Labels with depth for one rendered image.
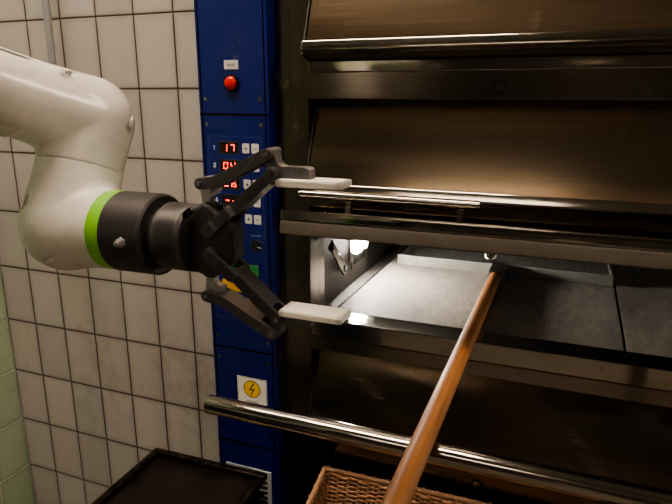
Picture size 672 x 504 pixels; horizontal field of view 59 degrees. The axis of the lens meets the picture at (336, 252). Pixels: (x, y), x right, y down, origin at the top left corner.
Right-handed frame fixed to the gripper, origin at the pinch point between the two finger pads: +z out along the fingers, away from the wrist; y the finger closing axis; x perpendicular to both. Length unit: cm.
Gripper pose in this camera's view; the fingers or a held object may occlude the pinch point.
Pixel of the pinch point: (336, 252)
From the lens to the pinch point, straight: 59.9
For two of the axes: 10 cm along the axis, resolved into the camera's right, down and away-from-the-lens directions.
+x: -3.7, 2.4, -9.0
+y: 0.0, 9.7, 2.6
